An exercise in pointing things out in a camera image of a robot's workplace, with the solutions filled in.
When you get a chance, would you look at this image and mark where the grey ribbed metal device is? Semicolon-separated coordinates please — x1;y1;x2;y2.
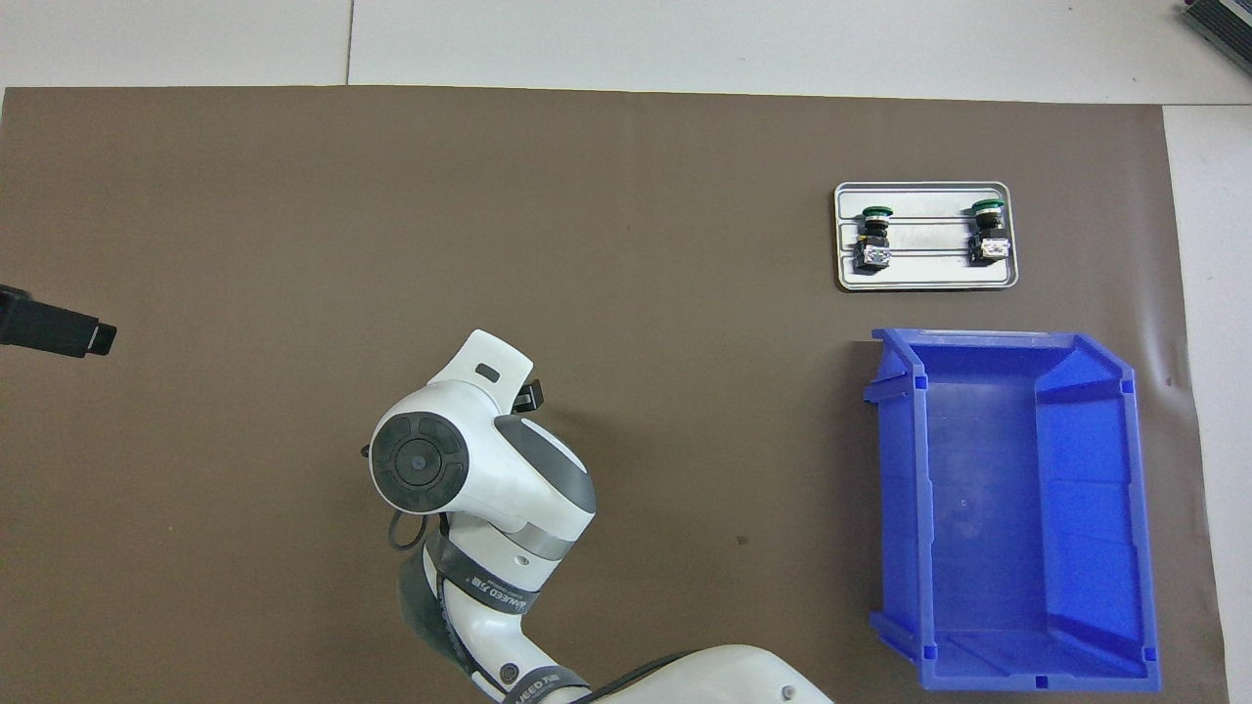
1182;0;1252;48

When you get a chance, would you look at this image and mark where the brown table mat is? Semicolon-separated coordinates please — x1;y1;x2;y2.
0;86;1231;704

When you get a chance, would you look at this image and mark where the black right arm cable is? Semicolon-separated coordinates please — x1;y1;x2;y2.
387;508;686;704

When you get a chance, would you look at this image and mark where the grey metal tray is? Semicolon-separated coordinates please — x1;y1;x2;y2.
834;182;1019;291

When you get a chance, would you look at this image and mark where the green push button switch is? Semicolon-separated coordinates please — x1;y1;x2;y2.
851;203;893;273
966;198;1010;266

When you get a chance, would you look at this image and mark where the blue plastic storage bin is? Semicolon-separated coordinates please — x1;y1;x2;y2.
864;328;1162;692

